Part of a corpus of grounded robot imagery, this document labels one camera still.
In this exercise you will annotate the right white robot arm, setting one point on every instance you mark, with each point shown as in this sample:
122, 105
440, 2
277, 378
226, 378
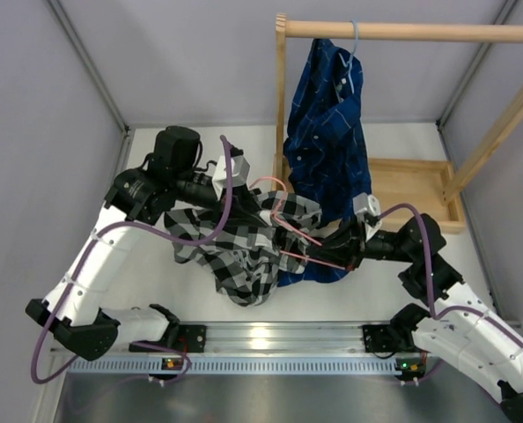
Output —
447, 319

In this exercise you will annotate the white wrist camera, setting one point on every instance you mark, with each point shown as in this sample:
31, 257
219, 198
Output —
239, 171
367, 210

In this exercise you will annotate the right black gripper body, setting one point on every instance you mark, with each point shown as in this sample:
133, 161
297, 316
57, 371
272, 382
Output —
383, 245

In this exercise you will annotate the right aluminium frame post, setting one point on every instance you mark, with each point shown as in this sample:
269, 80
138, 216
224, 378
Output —
504, 13

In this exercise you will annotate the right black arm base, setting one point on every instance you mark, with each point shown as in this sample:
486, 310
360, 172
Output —
387, 338

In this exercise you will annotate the blue wire hanger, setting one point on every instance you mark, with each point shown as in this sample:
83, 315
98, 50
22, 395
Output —
348, 65

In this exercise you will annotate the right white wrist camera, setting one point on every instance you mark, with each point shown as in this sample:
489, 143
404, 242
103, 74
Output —
367, 210

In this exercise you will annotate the aluminium frame post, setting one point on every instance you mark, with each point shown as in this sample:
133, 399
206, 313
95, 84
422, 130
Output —
504, 13
71, 33

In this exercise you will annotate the aluminium mounting rail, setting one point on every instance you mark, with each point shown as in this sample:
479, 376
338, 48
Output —
234, 339

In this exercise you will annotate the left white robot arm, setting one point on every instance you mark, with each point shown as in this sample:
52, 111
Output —
135, 202

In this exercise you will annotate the blue plaid shirt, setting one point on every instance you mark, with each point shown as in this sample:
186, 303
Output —
325, 145

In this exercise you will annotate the wooden clothes rack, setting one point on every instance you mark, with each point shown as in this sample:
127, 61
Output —
432, 184

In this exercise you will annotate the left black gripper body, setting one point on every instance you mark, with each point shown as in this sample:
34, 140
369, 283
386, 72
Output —
191, 189

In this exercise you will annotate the black white checkered shirt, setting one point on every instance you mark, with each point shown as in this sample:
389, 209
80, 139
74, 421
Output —
245, 262

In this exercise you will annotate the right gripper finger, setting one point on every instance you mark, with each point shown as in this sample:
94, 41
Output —
347, 238
339, 258

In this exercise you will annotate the left aluminium frame post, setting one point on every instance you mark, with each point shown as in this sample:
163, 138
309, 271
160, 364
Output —
71, 33

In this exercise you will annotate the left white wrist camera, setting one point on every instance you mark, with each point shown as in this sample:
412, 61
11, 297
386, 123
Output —
239, 171

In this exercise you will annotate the slotted grey cable duct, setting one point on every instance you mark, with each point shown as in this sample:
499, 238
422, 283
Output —
238, 366

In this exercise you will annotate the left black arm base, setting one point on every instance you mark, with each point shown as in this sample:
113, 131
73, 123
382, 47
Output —
178, 336

